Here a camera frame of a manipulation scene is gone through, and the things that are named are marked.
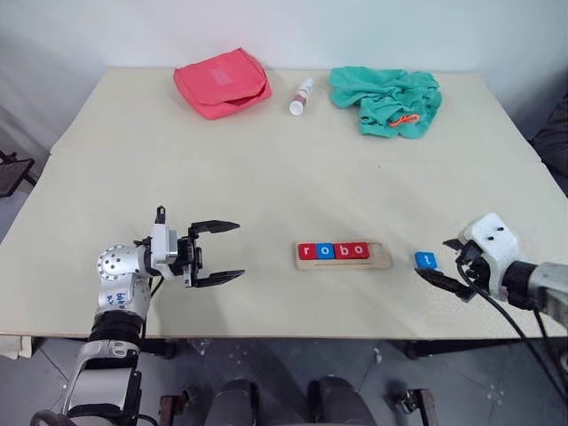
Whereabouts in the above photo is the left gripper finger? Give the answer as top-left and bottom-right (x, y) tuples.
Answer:
(190, 219), (241, 237)
(194, 269), (247, 289)

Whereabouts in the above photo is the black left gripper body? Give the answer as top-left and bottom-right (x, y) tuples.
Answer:
(176, 225), (205, 288)

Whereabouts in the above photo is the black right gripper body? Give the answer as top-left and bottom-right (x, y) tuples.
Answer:
(454, 241), (502, 303)

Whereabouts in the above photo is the blue letter t block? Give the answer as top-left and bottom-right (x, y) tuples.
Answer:
(414, 251), (444, 273)

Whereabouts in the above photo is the pale wooden letter tray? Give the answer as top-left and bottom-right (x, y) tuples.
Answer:
(293, 241), (394, 271)

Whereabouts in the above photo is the rusty metal foot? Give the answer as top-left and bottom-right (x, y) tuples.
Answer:
(396, 388), (435, 426)
(158, 390), (187, 426)

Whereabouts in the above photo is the dark rounded shape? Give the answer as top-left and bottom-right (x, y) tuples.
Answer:
(208, 377), (263, 426)

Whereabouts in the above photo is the red fabric pouch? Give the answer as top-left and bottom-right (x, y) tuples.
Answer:
(172, 47), (273, 121)

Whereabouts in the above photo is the dark bulky object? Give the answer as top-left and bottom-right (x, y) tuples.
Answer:
(531, 91), (568, 199)

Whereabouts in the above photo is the small white bottle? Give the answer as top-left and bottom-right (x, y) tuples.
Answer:
(288, 78), (314, 117)

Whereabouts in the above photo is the crumpled green cloth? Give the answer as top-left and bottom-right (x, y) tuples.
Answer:
(327, 66), (444, 140)

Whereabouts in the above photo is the white bag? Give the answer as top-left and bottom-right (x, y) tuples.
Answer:
(0, 335), (33, 360)

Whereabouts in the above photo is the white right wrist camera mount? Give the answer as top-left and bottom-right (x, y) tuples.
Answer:
(461, 212), (520, 299)

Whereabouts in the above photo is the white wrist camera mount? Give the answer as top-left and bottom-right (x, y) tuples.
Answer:
(461, 212), (520, 299)
(149, 206), (179, 279)

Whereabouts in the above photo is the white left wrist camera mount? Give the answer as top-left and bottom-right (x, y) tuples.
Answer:
(149, 206), (179, 279)

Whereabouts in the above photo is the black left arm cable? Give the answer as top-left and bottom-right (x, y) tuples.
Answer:
(140, 274), (163, 338)

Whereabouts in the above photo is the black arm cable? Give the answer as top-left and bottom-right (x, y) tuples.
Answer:
(140, 274), (163, 338)
(455, 255), (568, 400)

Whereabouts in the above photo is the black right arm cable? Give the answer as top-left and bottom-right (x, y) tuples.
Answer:
(455, 255), (568, 400)

